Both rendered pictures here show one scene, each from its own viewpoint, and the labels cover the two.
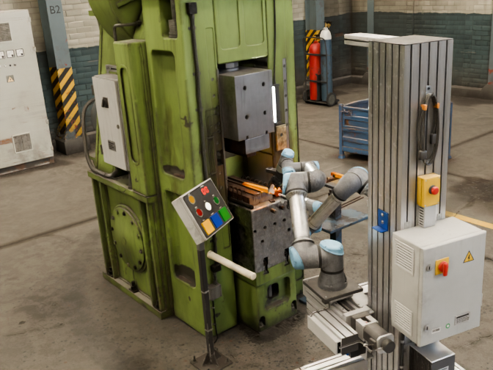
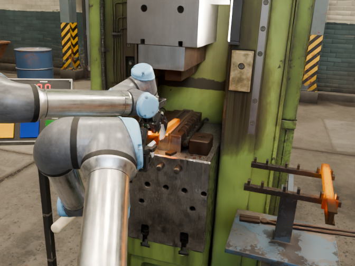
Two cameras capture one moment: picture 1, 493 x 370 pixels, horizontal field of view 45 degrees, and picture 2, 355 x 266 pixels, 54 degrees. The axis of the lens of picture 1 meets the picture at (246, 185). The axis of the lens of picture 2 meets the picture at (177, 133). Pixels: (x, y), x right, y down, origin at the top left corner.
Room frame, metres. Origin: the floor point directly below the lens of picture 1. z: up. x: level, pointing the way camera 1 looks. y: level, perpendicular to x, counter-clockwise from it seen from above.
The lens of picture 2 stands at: (2.90, -1.28, 1.48)
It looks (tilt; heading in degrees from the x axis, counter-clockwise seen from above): 19 degrees down; 53
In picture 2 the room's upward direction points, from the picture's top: 2 degrees clockwise
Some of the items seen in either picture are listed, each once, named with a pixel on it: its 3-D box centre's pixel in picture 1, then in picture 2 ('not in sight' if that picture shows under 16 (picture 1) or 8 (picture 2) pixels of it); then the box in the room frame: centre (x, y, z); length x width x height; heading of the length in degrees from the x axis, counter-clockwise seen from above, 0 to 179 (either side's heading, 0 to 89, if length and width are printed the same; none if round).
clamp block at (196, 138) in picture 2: not in sight; (201, 143); (3.84, -0.19, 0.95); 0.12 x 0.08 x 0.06; 38
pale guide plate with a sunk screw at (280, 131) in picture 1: (280, 137); (241, 70); (3.98, -0.26, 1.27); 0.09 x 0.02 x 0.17; 128
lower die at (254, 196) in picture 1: (240, 189); (173, 126); (3.85, 0.04, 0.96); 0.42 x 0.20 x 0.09; 38
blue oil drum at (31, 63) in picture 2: not in sight; (35, 76); (4.37, 4.75, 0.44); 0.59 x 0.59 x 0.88
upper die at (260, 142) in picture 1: (237, 138); (175, 53); (3.85, 0.04, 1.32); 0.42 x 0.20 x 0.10; 38
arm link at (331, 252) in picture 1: (330, 254); not in sight; (2.72, -0.40, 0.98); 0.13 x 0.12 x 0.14; 91
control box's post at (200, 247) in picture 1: (204, 288); (46, 209); (3.28, 0.30, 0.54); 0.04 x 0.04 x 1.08; 38
